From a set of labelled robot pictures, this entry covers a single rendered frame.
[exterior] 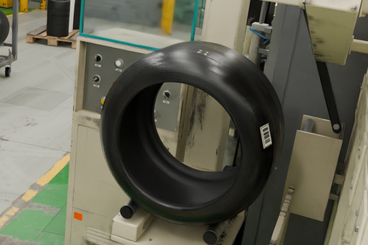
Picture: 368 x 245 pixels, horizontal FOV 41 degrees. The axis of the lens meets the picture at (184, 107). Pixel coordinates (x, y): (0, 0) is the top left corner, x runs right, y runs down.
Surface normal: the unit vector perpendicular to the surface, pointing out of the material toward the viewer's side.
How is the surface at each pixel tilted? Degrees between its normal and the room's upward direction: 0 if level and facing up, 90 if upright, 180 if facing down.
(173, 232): 0
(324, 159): 90
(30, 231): 0
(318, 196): 90
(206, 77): 80
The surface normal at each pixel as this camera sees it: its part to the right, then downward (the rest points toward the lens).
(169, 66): -0.34, 0.07
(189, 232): 0.13, -0.94
